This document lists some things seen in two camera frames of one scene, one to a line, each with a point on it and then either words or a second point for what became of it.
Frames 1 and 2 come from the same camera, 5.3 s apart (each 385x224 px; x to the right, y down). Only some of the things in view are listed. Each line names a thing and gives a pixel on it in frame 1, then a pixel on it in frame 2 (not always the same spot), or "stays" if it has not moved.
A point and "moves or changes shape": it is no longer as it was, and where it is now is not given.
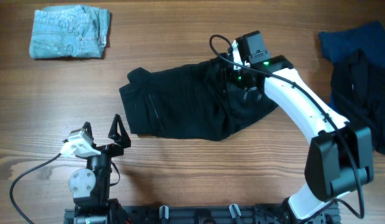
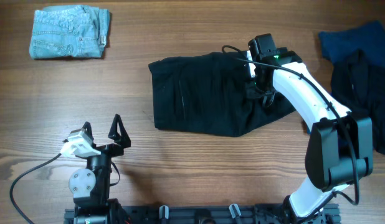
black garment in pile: [361, 91] stays
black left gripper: [116, 149] stays
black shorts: [200, 101] moves or changes shape
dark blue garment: [372, 38] stays
